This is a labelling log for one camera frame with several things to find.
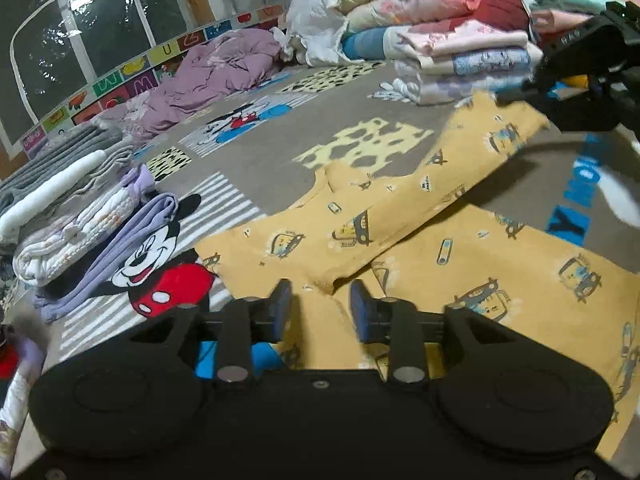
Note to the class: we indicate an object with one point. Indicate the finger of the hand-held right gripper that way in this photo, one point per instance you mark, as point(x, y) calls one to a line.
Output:
point(530, 96)

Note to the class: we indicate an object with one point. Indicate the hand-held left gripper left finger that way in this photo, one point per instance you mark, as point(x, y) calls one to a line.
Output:
point(282, 305)

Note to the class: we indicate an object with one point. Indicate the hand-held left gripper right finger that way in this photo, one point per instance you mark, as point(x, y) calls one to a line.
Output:
point(361, 317)

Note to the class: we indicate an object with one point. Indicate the yellow car print garment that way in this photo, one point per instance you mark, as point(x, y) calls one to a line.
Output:
point(450, 185)

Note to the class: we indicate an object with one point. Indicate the pile of pastel clothes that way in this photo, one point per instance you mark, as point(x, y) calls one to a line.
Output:
point(425, 10)

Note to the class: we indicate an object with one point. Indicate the stack of folded grey-white-lilac clothes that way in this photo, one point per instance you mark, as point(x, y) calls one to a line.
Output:
point(75, 220)

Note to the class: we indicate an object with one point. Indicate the cartoon mouse printed blanket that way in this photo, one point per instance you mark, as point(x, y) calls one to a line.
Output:
point(280, 160)

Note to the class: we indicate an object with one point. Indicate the purple crumpled bedding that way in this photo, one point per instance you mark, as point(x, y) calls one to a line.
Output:
point(220, 65)

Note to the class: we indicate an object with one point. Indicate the colourful alphabet picture border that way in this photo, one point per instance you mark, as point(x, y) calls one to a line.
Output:
point(125, 82)

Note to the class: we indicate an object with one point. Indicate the clear plastic window panel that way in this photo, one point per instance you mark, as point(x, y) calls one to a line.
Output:
point(75, 20)

